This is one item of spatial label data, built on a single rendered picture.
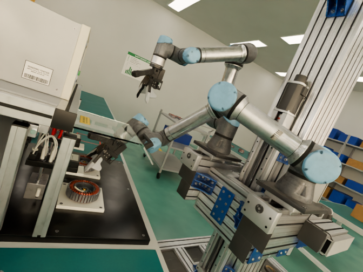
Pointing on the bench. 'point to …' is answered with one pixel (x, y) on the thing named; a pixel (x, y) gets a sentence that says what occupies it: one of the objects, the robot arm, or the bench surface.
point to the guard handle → (146, 140)
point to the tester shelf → (39, 106)
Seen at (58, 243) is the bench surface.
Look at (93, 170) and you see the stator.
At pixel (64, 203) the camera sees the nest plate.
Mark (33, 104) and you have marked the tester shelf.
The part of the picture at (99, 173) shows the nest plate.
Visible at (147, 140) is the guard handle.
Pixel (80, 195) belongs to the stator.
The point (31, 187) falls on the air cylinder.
